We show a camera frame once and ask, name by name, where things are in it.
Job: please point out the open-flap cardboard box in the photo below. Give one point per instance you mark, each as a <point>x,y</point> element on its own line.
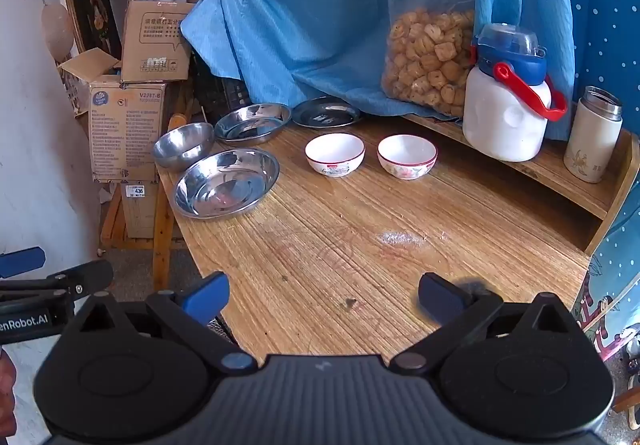
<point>90,67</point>

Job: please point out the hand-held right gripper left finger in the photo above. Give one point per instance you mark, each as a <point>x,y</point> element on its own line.
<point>205,297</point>

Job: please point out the person's left hand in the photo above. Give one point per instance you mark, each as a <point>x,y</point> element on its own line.
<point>5,385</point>

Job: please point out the stainless steel plate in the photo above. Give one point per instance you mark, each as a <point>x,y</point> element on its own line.
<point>225,182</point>
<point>326,112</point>
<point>252,122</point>

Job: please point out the clear bag of snacks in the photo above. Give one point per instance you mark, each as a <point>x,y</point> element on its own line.
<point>430,55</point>

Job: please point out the cartoon printed cloth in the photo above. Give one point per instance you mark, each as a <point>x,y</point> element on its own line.
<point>612,285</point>

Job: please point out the beige thermos bottle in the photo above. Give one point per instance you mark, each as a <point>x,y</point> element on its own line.
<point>592,140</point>

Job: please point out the black plastic crate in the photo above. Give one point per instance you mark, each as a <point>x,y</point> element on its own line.
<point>220,92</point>

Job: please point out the plain cardboard box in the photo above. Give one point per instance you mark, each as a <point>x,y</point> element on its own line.
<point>140,212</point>

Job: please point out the white bowl red label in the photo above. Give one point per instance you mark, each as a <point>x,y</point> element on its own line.
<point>335,150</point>

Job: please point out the small brown cardboard box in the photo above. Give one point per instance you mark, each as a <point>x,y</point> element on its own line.
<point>155,42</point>

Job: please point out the large printed cardboard box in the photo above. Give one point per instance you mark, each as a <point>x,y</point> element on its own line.
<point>125,130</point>

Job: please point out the wooden shelf riser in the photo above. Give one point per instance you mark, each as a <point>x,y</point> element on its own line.
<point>565,175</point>

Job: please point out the blue cloth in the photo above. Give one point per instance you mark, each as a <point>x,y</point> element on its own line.
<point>310,5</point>

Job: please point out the blue dotted curtain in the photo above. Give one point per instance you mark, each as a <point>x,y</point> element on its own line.
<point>605,10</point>

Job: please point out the wooden chair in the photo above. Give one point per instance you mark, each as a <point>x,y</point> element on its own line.
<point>162,235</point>

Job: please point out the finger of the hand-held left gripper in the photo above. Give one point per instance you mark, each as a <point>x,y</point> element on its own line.
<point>20,262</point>
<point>85,277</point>

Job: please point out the stainless steel bowl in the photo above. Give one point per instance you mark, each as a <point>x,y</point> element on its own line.
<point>182,142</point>

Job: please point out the white bowl floral print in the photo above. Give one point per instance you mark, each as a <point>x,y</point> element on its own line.
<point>407,152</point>

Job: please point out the white jug blue lid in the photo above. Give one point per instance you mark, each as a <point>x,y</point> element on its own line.
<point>502,120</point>

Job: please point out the beige round wall object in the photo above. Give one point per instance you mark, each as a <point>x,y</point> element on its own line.
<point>57,27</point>

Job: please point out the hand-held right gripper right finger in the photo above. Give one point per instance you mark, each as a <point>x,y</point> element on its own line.
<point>440,297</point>

